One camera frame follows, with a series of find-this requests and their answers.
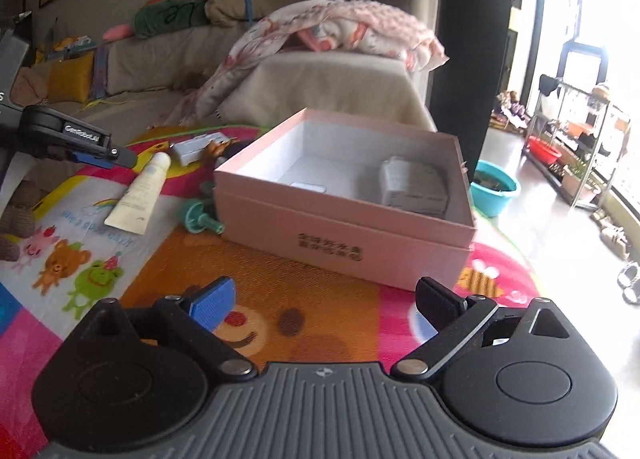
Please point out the yellow cushion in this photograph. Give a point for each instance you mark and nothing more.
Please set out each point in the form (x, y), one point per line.
(71, 80)

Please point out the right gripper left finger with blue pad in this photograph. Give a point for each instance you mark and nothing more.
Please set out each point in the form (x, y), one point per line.
(130, 379)

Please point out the green plastic crank toy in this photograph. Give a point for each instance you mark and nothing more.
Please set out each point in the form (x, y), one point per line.
(200, 214)

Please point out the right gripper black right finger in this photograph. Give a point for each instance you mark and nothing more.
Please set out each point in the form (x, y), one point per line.
(521, 376)

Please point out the colourful cartoon play mat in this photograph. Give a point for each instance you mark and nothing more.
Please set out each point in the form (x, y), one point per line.
(284, 310)

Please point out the cream lotion tube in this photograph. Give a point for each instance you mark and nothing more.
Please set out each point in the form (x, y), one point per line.
(134, 209)

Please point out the pink cardboard box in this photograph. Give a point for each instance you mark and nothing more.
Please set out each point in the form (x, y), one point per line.
(310, 190)

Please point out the red plastic basin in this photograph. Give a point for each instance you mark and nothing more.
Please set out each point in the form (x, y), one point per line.
(542, 151)

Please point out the white battery charger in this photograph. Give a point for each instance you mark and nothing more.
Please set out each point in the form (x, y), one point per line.
(191, 150)

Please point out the metal shelf rack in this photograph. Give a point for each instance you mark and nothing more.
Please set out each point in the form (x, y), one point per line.
(591, 132)

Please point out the green plush toy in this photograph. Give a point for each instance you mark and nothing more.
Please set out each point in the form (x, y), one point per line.
(169, 16)

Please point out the golden bear figurine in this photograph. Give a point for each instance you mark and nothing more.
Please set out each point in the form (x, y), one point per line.
(216, 149)

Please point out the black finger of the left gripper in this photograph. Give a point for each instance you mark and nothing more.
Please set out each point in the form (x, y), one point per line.
(46, 133)

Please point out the teal plastic basin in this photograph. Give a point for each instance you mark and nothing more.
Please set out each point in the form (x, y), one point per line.
(492, 188)

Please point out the beige covered sofa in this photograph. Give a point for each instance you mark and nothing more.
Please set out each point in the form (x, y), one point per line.
(146, 80)

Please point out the floral pink blanket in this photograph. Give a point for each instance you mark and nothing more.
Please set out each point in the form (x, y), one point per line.
(360, 26)

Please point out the white packet in box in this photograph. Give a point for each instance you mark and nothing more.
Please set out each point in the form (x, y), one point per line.
(413, 187)

